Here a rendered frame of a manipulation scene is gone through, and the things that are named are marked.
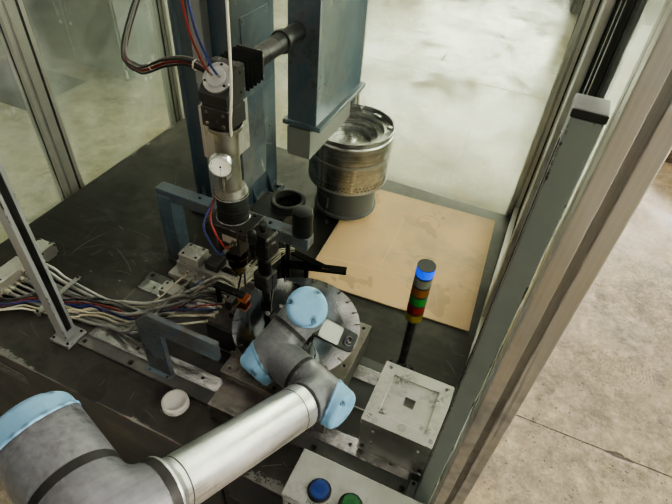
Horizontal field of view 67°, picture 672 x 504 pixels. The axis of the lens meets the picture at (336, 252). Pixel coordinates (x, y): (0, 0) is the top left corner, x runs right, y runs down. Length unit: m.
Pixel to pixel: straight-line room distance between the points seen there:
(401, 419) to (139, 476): 0.71
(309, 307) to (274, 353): 0.10
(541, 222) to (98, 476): 0.59
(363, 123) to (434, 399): 1.06
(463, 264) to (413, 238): 0.21
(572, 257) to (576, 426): 2.04
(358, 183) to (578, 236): 1.34
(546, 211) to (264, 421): 0.48
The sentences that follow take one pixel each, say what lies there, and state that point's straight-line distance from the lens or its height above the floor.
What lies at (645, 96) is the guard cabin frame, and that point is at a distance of 0.46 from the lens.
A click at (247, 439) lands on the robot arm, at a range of 0.77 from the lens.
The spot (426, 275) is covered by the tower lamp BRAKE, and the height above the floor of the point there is 1.15.
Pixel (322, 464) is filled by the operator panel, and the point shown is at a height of 0.90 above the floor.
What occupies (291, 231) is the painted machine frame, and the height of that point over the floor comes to 1.05.
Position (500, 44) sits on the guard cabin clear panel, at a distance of 1.93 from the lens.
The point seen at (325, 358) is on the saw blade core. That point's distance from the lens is 1.27.
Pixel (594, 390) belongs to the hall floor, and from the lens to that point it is 2.70.
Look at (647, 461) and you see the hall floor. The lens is 2.62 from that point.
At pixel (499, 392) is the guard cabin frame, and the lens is 0.71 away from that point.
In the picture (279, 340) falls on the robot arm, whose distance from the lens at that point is 0.93.
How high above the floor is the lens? 1.98
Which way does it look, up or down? 43 degrees down
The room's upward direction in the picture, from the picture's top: 5 degrees clockwise
